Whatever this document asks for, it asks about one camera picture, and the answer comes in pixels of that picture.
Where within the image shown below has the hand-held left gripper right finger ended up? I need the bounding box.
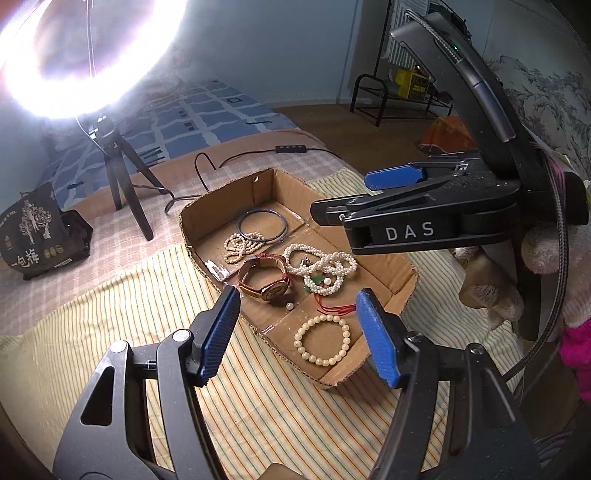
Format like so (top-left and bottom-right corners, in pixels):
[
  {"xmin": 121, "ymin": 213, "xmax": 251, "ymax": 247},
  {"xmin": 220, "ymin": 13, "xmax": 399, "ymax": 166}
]
[{"xmin": 355, "ymin": 288, "xmax": 544, "ymax": 480}]

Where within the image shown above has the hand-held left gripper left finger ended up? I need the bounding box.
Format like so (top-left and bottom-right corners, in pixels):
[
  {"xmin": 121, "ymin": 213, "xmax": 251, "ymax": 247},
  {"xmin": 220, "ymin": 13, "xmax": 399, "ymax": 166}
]
[{"xmin": 53, "ymin": 285, "xmax": 242, "ymax": 480}]

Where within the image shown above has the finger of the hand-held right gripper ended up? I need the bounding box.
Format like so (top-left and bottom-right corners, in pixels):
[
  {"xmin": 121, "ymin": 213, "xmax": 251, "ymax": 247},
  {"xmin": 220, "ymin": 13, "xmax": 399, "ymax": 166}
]
[
  {"xmin": 364, "ymin": 150, "xmax": 486, "ymax": 190},
  {"xmin": 310, "ymin": 177, "xmax": 463, "ymax": 227}
]

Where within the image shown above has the shallow cardboard box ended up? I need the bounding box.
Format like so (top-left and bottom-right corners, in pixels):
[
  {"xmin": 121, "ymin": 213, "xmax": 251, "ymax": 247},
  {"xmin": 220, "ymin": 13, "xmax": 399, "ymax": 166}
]
[{"xmin": 178, "ymin": 168, "xmax": 419, "ymax": 391}]

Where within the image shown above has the silver hair clip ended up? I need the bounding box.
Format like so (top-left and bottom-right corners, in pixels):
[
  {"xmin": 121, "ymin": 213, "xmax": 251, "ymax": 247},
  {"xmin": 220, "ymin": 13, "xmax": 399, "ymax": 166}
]
[{"xmin": 204, "ymin": 259, "xmax": 232, "ymax": 282}]

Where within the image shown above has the white pearl necklace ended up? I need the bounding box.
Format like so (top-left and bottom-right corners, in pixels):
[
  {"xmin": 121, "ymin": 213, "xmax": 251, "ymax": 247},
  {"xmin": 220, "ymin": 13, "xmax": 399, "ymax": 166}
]
[{"xmin": 283, "ymin": 243, "xmax": 359, "ymax": 297}]

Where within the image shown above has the red strap wristwatch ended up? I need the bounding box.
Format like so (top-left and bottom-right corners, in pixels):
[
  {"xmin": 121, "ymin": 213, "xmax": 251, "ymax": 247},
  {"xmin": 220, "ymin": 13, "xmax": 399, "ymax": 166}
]
[{"xmin": 236, "ymin": 252, "xmax": 293, "ymax": 304}]

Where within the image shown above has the cream bead bracelet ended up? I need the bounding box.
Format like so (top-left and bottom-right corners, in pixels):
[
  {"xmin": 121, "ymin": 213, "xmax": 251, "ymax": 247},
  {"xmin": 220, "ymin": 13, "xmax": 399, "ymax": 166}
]
[{"xmin": 294, "ymin": 315, "xmax": 352, "ymax": 367}]

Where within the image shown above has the beige rice pearl bracelet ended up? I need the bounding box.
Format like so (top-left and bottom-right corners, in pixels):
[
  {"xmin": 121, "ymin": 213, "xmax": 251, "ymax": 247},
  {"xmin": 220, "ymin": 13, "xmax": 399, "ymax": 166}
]
[{"xmin": 222, "ymin": 232, "xmax": 265, "ymax": 265}]

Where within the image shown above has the dark thin bangle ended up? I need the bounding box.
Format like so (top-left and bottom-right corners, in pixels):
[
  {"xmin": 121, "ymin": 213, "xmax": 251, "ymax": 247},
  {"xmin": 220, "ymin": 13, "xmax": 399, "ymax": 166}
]
[{"xmin": 237, "ymin": 207, "xmax": 287, "ymax": 245}]

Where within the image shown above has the person's right hand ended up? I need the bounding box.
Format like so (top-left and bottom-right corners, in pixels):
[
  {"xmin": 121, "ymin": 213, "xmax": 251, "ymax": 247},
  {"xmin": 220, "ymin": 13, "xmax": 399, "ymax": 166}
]
[{"xmin": 454, "ymin": 222, "xmax": 591, "ymax": 331}]

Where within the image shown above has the striped cloth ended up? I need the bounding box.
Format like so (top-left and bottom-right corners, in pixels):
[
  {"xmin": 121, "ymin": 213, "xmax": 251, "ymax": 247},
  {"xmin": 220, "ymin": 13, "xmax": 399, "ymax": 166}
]
[{"xmin": 0, "ymin": 167, "xmax": 555, "ymax": 480}]

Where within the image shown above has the black shoe rack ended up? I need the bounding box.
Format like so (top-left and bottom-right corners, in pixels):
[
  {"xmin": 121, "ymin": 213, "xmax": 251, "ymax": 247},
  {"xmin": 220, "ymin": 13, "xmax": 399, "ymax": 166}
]
[{"xmin": 349, "ymin": 73, "xmax": 456, "ymax": 128}]

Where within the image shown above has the yellow crate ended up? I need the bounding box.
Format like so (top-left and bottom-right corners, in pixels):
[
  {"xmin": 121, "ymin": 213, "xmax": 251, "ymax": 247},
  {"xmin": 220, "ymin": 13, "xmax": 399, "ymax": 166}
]
[{"xmin": 392, "ymin": 66, "xmax": 433, "ymax": 99}]

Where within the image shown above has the pink checked bed sheet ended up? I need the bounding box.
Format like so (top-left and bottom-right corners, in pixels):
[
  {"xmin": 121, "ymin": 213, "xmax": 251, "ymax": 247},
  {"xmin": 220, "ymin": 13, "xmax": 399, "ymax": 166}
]
[{"xmin": 0, "ymin": 137, "xmax": 352, "ymax": 334}]

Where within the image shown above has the white slatted rack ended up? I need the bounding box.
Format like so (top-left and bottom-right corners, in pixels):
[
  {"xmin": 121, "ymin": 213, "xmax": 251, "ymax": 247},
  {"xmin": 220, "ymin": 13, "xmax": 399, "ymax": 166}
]
[{"xmin": 387, "ymin": 0, "xmax": 435, "ymax": 70}]

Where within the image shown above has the black tripod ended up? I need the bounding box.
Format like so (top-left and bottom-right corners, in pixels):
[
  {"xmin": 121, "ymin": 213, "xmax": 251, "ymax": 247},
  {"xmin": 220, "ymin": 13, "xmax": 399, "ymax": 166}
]
[{"xmin": 87, "ymin": 115, "xmax": 170, "ymax": 241}]

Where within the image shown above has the black bag with gold print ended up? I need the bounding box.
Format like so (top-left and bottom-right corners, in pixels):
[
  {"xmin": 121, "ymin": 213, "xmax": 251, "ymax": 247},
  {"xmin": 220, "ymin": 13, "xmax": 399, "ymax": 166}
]
[{"xmin": 0, "ymin": 180, "xmax": 93, "ymax": 282}]

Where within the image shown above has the red string green pendant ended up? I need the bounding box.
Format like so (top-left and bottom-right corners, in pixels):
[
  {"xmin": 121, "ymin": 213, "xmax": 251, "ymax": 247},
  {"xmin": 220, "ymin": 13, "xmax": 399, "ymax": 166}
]
[{"xmin": 302, "ymin": 274, "xmax": 359, "ymax": 317}]

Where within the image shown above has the black power cable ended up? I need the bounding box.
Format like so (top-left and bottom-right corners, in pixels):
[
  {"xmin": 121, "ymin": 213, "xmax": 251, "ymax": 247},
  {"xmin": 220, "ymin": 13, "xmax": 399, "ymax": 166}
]
[{"xmin": 163, "ymin": 131, "xmax": 343, "ymax": 216}]

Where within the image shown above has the black braided cable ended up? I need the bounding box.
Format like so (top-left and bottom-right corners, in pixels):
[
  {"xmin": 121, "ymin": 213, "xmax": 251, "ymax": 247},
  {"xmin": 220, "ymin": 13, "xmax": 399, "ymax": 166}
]
[{"xmin": 502, "ymin": 151, "xmax": 571, "ymax": 385}]

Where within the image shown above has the ring light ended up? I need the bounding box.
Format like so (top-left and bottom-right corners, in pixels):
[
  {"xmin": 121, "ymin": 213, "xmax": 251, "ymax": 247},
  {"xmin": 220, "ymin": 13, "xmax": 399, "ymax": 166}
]
[{"xmin": 0, "ymin": 0, "xmax": 191, "ymax": 122}]

